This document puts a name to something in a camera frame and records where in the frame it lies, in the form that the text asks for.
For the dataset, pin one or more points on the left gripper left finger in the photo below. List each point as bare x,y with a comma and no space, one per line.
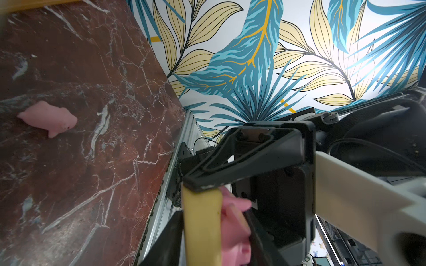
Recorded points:
166,251

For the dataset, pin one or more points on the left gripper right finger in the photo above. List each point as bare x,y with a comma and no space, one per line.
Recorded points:
248,151

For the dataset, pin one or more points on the pink round pig figure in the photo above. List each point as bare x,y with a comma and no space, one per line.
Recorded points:
216,232

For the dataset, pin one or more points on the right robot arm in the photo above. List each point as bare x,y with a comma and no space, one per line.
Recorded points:
371,175

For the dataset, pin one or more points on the small pink pig toy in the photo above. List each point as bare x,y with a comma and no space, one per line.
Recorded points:
44,116

